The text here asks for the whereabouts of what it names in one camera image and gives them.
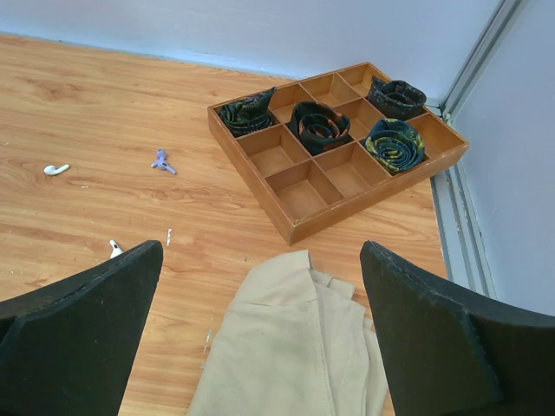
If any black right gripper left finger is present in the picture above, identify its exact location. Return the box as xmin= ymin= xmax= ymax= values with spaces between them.
xmin=1 ymin=240 xmax=163 ymax=415

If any purple earbud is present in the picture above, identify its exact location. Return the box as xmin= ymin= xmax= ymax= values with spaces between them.
xmin=151 ymin=148 xmax=177 ymax=175

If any aluminium frame rail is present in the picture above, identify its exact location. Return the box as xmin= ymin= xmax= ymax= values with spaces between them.
xmin=430 ymin=0 xmax=527 ymax=299

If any white earbud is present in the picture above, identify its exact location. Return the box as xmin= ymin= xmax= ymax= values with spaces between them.
xmin=43 ymin=164 xmax=70 ymax=176
xmin=109 ymin=239 xmax=124 ymax=258

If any blue yellow rolled tie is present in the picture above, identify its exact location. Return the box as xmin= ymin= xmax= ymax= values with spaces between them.
xmin=363 ymin=119 xmax=425 ymax=175

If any dark green rolled tie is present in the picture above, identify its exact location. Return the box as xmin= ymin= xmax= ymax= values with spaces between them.
xmin=219 ymin=87 xmax=276 ymax=138

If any black orange rolled tie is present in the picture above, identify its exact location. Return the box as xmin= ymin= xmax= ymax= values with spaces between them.
xmin=288 ymin=101 xmax=351 ymax=156

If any wooden compartment tray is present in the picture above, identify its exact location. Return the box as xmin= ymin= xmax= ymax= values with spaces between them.
xmin=207 ymin=62 xmax=469 ymax=245

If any black dotted rolled tie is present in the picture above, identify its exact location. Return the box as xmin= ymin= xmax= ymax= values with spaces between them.
xmin=367 ymin=76 xmax=427 ymax=120

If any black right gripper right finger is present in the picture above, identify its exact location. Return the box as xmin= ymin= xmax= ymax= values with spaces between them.
xmin=360 ymin=242 xmax=554 ymax=415

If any beige folded cloth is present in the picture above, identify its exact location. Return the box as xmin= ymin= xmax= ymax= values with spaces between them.
xmin=189 ymin=250 xmax=388 ymax=415

